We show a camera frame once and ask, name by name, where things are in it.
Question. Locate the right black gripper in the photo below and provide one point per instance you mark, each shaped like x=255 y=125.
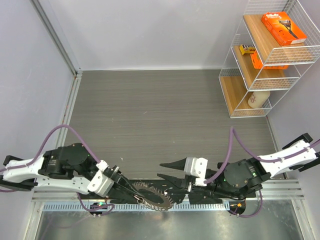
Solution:
x=186 y=183

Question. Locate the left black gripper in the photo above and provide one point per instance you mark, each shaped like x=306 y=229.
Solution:
x=116 y=191

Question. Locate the metal disc with keyrings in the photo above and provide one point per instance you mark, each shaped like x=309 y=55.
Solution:
x=152 y=198

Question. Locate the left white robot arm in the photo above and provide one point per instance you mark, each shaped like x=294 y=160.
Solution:
x=68 y=168

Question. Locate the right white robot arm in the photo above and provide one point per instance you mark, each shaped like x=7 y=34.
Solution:
x=242 y=179

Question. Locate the cream bottle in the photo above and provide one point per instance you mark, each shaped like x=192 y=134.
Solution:
x=258 y=98

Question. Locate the orange snack pack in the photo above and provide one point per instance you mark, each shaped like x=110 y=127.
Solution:
x=258 y=64

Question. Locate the orange razor box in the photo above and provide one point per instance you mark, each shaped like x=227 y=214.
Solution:
x=284 y=30

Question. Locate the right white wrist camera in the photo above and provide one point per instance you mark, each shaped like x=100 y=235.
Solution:
x=197 y=168

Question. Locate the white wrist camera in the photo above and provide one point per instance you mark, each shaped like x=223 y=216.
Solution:
x=197 y=168
x=100 y=183

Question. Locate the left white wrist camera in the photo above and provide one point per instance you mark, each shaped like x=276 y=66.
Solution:
x=100 y=183

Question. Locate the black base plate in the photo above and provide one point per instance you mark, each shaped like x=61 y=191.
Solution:
x=196 y=197

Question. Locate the white slotted cable duct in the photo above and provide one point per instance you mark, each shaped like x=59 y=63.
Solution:
x=184 y=206

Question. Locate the white wire shelf rack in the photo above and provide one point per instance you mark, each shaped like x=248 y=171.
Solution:
x=258 y=72

